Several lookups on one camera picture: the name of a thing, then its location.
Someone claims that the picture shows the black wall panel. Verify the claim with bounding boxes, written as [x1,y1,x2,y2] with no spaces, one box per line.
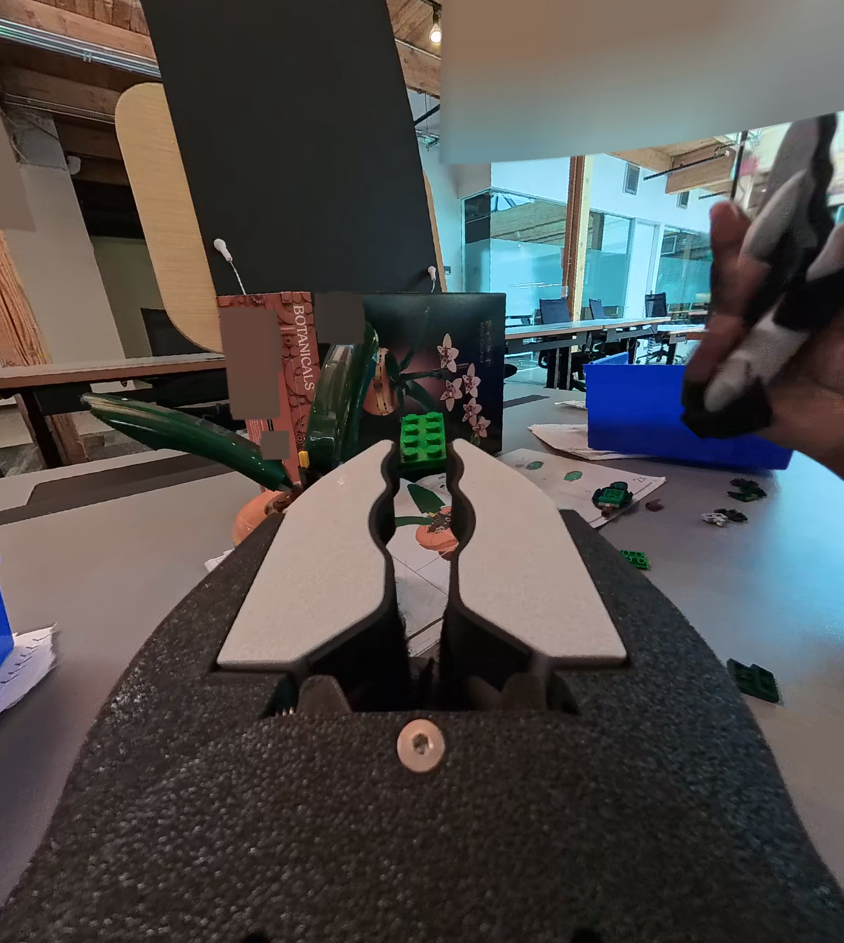
[141,0,460,296]

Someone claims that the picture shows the green toy brick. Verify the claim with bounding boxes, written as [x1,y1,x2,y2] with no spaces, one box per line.
[398,411,447,472]

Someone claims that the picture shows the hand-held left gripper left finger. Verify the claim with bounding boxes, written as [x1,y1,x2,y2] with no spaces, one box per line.
[214,441,401,675]

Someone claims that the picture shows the wooden side desk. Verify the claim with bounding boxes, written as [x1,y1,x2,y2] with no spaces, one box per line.
[0,352,230,467]

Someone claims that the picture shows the dark green brick plate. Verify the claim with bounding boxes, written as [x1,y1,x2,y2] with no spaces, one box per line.
[726,658,780,703]

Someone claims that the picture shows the white instruction booklet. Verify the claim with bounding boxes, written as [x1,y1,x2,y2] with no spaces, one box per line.
[204,448,668,616]

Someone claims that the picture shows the grey desk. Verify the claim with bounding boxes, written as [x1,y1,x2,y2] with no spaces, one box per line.
[0,383,844,943]

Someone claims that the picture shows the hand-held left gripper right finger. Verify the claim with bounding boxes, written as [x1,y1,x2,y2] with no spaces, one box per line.
[444,441,629,673]

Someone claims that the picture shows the white printed paper sheet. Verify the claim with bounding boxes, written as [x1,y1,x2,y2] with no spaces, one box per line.
[0,626,58,785]

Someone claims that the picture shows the orchid building set box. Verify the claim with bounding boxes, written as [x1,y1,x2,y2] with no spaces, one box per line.
[217,291,507,458]

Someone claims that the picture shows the long office desk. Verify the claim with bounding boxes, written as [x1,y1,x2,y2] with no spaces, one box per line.
[505,315,670,388]

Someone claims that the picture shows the rounded woven wood panel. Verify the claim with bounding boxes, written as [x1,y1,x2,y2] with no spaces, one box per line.
[114,81,225,355]
[422,173,447,296]

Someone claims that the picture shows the wooden pillar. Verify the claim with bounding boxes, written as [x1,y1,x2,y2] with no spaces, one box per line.
[565,155,587,355]

